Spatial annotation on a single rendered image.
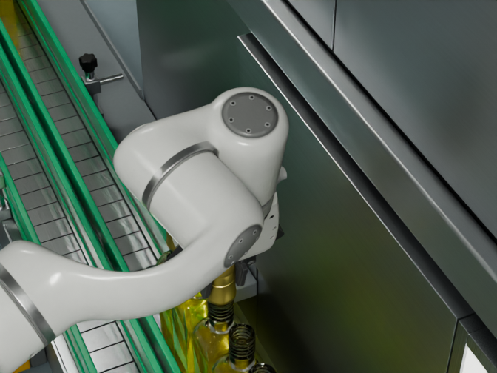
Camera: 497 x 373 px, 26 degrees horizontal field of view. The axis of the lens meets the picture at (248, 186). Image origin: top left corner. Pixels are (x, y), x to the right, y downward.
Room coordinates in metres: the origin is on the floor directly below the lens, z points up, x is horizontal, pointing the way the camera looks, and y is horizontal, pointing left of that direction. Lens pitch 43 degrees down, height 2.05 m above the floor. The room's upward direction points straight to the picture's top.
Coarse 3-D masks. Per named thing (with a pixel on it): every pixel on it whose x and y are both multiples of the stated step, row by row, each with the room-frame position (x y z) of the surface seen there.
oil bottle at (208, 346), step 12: (204, 324) 0.79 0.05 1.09; (192, 336) 0.80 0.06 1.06; (204, 336) 0.78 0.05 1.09; (216, 336) 0.77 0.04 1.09; (228, 336) 0.77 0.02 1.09; (204, 348) 0.77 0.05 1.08; (216, 348) 0.76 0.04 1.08; (228, 348) 0.77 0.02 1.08; (204, 360) 0.77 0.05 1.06; (204, 372) 0.77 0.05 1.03
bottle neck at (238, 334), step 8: (232, 328) 0.74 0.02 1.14; (240, 328) 0.75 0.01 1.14; (248, 328) 0.74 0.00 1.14; (232, 336) 0.73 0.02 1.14; (240, 336) 0.75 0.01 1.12; (248, 336) 0.74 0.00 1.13; (232, 344) 0.73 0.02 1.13; (240, 344) 0.72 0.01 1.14; (248, 344) 0.73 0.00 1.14; (232, 352) 0.73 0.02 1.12; (240, 352) 0.72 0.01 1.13; (248, 352) 0.73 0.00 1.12; (232, 360) 0.73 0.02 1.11; (240, 360) 0.72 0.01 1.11; (248, 360) 0.73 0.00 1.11; (232, 368) 0.73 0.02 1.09; (240, 368) 0.72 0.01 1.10; (248, 368) 0.73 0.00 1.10
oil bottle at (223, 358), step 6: (228, 354) 0.75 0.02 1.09; (258, 354) 0.75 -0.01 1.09; (216, 360) 0.75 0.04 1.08; (222, 360) 0.74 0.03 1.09; (228, 360) 0.74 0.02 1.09; (258, 360) 0.74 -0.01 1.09; (216, 366) 0.74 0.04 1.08; (222, 366) 0.73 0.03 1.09; (228, 366) 0.73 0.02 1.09; (216, 372) 0.74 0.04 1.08; (222, 372) 0.73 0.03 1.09; (228, 372) 0.72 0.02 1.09; (234, 372) 0.72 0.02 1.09; (240, 372) 0.72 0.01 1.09; (246, 372) 0.72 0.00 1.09
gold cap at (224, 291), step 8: (224, 272) 0.78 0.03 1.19; (232, 272) 0.78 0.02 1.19; (216, 280) 0.77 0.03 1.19; (224, 280) 0.77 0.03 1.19; (232, 280) 0.78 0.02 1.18; (216, 288) 0.77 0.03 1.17; (224, 288) 0.77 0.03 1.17; (232, 288) 0.78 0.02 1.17; (216, 296) 0.77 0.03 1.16; (224, 296) 0.77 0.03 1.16; (232, 296) 0.78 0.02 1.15; (216, 304) 0.77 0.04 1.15; (224, 304) 0.77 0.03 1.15
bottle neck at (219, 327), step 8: (208, 304) 0.79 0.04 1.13; (232, 304) 0.78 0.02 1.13; (208, 312) 0.79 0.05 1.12; (216, 312) 0.78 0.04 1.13; (224, 312) 0.78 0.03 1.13; (232, 312) 0.78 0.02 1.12; (216, 320) 0.78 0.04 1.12; (224, 320) 0.78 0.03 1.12; (232, 320) 0.78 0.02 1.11; (216, 328) 0.78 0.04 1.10; (224, 328) 0.78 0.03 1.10
